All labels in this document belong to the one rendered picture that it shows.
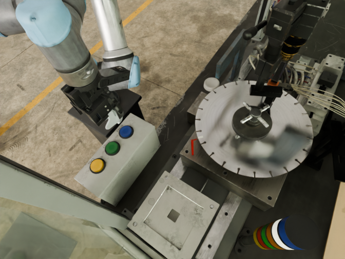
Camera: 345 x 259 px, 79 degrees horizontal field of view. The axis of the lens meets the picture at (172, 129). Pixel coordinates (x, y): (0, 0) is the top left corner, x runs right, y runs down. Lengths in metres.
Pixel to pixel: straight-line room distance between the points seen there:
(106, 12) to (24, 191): 0.63
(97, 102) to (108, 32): 0.35
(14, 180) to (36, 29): 0.23
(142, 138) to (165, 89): 1.33
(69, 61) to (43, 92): 2.05
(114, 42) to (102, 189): 0.49
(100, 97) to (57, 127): 1.60
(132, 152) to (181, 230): 0.27
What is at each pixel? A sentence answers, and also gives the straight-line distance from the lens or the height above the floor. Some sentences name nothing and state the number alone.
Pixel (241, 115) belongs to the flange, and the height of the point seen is 0.96.
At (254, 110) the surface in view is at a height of 1.00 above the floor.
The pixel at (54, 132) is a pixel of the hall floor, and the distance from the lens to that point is 2.11.
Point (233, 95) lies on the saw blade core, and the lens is 0.71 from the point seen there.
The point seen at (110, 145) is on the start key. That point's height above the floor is 0.91.
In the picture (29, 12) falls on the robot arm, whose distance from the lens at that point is 0.41.
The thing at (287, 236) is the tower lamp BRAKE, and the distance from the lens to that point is 0.36.
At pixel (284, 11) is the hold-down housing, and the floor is 1.25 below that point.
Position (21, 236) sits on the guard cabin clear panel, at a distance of 0.30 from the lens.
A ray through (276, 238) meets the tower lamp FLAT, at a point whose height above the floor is 1.11.
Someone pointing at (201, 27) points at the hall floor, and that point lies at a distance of 2.64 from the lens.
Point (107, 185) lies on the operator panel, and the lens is 0.67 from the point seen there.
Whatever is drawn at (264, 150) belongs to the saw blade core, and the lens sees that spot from 0.63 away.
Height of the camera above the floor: 1.49
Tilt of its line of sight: 60 degrees down
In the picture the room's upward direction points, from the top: 11 degrees counter-clockwise
